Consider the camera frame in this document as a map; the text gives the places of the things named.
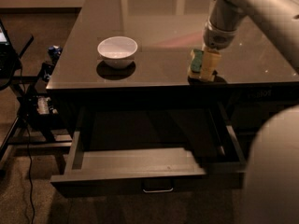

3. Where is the green and yellow sponge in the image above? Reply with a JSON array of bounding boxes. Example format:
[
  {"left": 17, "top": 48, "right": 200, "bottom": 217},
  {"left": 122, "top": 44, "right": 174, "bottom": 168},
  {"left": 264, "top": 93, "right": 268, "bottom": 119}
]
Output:
[{"left": 188, "top": 49, "right": 209, "bottom": 82}]

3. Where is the black power cable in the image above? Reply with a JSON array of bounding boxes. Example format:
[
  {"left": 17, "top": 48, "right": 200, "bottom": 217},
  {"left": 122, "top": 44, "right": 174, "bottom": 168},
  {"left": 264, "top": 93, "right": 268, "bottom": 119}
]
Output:
[{"left": 23, "top": 121, "right": 36, "bottom": 224}]

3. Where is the metal drawer handle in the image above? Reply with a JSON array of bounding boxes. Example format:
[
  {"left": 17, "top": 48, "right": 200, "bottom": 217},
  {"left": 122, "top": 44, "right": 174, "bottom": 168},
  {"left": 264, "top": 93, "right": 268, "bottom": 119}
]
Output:
[{"left": 142, "top": 179, "right": 174, "bottom": 193}]

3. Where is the open grey top drawer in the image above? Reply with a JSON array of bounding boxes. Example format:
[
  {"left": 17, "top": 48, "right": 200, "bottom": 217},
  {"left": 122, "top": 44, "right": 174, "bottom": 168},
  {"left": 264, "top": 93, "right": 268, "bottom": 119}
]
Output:
[{"left": 50, "top": 102, "right": 247, "bottom": 199}]

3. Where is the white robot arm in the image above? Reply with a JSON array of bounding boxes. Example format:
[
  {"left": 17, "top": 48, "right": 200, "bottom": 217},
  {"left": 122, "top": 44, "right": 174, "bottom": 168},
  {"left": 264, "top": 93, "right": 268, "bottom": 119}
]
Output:
[{"left": 204, "top": 0, "right": 299, "bottom": 224}]

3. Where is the black side stand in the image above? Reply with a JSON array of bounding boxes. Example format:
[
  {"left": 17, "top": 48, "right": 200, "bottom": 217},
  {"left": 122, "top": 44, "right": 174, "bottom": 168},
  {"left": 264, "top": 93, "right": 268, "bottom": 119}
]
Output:
[{"left": 0, "top": 34, "right": 71, "bottom": 161}]

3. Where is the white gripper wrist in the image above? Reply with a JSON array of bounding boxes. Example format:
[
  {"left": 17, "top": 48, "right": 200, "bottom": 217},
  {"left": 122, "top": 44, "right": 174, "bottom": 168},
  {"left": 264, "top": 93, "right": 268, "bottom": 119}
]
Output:
[{"left": 200, "top": 20, "right": 237, "bottom": 81}]

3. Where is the white ceramic bowl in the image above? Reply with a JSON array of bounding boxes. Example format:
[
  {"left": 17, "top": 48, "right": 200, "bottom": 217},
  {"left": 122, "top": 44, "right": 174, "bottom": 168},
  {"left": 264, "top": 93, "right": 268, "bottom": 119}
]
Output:
[{"left": 97, "top": 36, "right": 138, "bottom": 69}]

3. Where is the black laptop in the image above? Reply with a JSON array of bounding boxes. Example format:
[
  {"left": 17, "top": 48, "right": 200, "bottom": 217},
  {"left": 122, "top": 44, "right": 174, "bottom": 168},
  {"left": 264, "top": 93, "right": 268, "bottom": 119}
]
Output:
[{"left": 0, "top": 20, "right": 20, "bottom": 79}]

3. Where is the dark cabinet with drawers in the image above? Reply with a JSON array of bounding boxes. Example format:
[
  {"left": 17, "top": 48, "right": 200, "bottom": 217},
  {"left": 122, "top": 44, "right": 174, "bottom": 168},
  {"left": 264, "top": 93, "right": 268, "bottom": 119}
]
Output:
[{"left": 46, "top": 84, "right": 299, "bottom": 199}]

